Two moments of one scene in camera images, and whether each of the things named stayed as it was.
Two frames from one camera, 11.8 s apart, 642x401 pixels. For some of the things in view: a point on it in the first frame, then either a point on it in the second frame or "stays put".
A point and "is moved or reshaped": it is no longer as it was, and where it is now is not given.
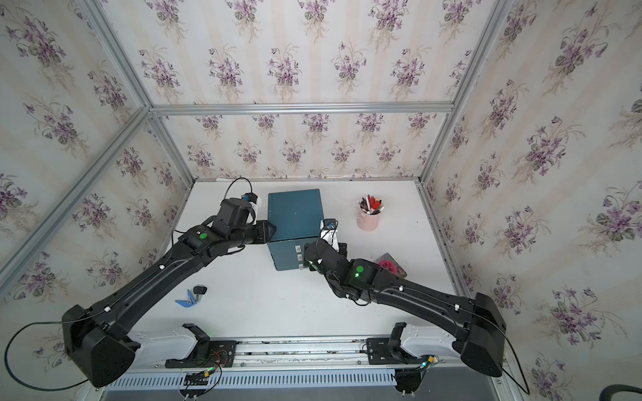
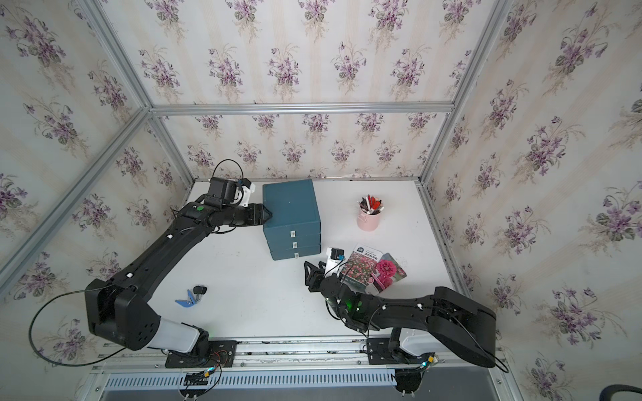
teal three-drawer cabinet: [294, 220] is moved or reshaped
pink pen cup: [368, 221] stays put
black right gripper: [306, 248] -> [314, 276]
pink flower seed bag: [386, 261] stays put
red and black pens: [370, 205] stays put
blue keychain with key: [192, 299] stays put
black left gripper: [263, 230] -> [255, 216]
